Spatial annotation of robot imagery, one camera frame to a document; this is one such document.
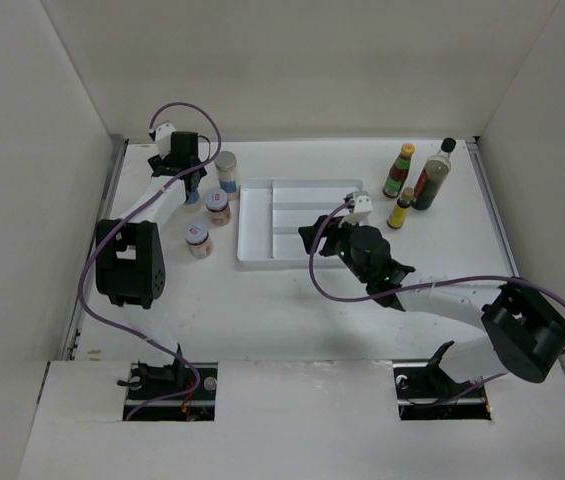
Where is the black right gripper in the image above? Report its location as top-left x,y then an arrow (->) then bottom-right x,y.
299,212 -> 371,283

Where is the small bottle blue label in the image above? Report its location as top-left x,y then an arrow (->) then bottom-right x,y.
185,189 -> 200,208

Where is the tall jar silver lid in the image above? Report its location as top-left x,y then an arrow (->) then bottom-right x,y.
214,151 -> 240,201

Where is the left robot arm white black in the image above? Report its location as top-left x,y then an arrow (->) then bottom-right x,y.
95,123 -> 206,321

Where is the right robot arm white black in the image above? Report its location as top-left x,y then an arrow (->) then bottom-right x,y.
298,215 -> 565,396

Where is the spice jar white red lid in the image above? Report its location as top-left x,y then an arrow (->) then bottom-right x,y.
204,188 -> 231,226

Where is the small yellow label bottle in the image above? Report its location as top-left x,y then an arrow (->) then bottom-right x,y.
387,187 -> 414,229

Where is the front spice jar white lid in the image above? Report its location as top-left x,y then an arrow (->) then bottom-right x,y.
185,222 -> 213,259

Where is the red sauce bottle yellow cap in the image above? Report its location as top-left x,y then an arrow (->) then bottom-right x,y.
382,143 -> 415,198

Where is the white divided organizer tray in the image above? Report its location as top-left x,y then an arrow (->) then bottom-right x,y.
237,179 -> 363,271

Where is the dark soy sauce bottle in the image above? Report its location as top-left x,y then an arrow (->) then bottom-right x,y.
411,137 -> 457,211

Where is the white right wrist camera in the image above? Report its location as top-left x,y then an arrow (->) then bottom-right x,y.
340,191 -> 373,226

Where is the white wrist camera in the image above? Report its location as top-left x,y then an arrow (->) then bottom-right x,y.
340,191 -> 373,226
150,121 -> 176,158

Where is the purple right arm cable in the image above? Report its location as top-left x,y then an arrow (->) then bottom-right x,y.
307,200 -> 565,401

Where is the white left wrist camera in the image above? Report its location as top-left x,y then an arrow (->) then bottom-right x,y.
150,121 -> 176,158

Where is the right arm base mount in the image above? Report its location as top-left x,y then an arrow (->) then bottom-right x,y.
393,341 -> 491,421

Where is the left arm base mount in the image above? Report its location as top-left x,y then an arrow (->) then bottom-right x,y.
116,360 -> 218,422

